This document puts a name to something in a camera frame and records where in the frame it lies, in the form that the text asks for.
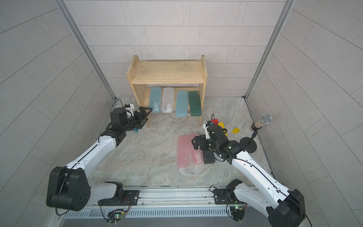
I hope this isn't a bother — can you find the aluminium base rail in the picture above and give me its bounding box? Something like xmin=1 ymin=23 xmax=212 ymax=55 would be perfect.
xmin=63 ymin=186 xmax=272 ymax=220

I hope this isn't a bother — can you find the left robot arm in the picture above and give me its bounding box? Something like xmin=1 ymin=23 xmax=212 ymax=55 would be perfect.
xmin=46 ymin=104 xmax=153 ymax=212

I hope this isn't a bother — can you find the light teal pencil case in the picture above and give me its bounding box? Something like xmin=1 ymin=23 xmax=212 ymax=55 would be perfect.
xmin=175 ymin=90 xmax=188 ymax=117
xmin=148 ymin=87 xmax=162 ymax=113

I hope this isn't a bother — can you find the light teal pencil case right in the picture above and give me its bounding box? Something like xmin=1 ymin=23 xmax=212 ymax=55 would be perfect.
xmin=175 ymin=90 xmax=188 ymax=117

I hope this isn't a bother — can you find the wooden two-tier shelf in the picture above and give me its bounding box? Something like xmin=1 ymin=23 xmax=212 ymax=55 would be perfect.
xmin=126 ymin=55 xmax=208 ymax=110

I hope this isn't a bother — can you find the yellow frame block with hole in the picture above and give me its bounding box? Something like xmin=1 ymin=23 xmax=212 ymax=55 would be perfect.
xmin=218 ymin=122 xmax=228 ymax=136

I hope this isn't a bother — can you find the circuit board with wires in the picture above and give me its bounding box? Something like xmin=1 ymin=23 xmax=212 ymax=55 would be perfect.
xmin=101 ymin=209 xmax=126 ymax=226
xmin=226 ymin=202 xmax=245 ymax=222

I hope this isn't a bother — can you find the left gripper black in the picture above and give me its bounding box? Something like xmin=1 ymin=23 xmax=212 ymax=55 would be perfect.
xmin=121 ymin=107 xmax=152 ymax=132

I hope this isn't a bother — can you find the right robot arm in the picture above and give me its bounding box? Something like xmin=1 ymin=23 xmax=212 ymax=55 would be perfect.
xmin=191 ymin=114 xmax=309 ymax=227

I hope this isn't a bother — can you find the right circuit board with wires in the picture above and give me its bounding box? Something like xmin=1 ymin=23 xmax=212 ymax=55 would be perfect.
xmin=226 ymin=202 xmax=245 ymax=222

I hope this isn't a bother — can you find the pink pencil case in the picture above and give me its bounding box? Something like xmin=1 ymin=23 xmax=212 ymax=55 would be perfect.
xmin=176 ymin=135 xmax=190 ymax=168
xmin=189 ymin=133 xmax=204 ymax=166

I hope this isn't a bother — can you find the frosted white pencil case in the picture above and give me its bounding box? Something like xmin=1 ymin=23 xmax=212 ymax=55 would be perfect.
xmin=161 ymin=87 xmax=175 ymax=114

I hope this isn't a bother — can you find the dark green pencil case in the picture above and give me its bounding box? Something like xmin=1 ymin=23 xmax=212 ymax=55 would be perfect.
xmin=188 ymin=91 xmax=202 ymax=116

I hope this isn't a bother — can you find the light teal pencil case left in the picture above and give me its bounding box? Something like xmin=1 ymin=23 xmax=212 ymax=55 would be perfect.
xmin=148 ymin=87 xmax=162 ymax=113

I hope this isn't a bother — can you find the left circuit board with wires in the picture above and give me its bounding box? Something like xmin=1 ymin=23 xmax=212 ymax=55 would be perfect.
xmin=101 ymin=209 xmax=126 ymax=226

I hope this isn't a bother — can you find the silver microphone on stand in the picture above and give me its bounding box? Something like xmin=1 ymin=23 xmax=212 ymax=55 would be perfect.
xmin=239 ymin=114 xmax=272 ymax=154

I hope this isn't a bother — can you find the small yellow block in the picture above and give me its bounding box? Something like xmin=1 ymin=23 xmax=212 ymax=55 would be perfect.
xmin=232 ymin=128 xmax=241 ymax=134

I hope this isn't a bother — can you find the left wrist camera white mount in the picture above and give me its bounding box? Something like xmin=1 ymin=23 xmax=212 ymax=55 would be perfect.
xmin=124 ymin=104 xmax=134 ymax=118

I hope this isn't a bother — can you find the black pencil case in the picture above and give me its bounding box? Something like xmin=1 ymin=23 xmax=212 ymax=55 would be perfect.
xmin=201 ymin=135 xmax=216 ymax=165

